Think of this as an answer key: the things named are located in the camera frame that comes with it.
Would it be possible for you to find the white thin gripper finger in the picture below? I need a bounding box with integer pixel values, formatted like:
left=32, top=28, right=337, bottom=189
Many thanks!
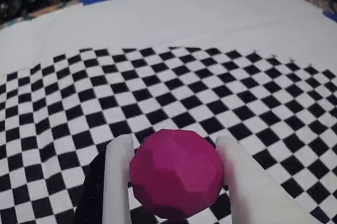
left=102, top=134, right=135, bottom=224

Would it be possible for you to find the white sheet with checkerboard print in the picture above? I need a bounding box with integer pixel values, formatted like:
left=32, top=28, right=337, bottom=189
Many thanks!
left=0, top=0, right=337, bottom=224

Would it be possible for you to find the pink faceted ball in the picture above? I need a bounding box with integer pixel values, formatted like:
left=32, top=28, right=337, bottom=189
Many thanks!
left=129, top=128, right=225, bottom=220

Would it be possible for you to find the white wide gripper finger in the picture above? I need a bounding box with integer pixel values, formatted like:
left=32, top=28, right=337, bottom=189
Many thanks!
left=215, top=136, right=321, bottom=224

